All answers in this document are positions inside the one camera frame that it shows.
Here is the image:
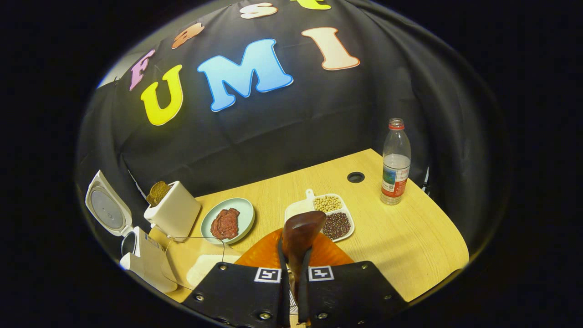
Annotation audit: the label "thin white power cable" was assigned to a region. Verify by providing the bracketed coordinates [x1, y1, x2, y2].
[162, 235, 228, 287]

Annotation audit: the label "clear rectangular tray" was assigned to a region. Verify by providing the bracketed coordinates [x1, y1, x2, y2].
[186, 254, 242, 287]

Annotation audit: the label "heap of red beans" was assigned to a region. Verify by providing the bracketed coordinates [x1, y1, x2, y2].
[322, 212, 351, 240]

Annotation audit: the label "clear plastic water bottle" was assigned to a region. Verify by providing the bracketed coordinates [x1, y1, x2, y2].
[380, 118, 412, 205]

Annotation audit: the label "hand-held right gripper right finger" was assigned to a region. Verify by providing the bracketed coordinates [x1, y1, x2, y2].
[297, 231, 409, 328]

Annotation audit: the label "pale green round plate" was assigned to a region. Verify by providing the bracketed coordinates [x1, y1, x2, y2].
[201, 197, 255, 245]

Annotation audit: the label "white toaster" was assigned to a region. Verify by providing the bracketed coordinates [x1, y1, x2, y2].
[144, 181, 201, 242]

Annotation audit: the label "white compartment dish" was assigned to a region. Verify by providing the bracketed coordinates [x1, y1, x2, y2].
[285, 189, 355, 242]

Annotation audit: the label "red meat slices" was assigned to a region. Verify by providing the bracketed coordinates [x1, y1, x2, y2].
[210, 208, 240, 240]

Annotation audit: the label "white rice cooker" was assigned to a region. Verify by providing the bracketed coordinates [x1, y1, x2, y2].
[85, 170, 178, 293]

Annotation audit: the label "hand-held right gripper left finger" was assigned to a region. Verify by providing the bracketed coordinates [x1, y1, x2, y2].
[181, 228, 292, 328]

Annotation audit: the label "dark wooden spoon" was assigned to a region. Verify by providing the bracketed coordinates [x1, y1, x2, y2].
[279, 210, 327, 319]

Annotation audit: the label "brown bread slice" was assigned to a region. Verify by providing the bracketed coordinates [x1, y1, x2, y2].
[147, 181, 171, 206]

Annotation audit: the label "black backdrop cloth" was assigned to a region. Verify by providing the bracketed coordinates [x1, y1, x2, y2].
[75, 0, 508, 256]

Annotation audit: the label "heap of yellow soybeans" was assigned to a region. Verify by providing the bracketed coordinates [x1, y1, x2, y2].
[313, 195, 342, 213]

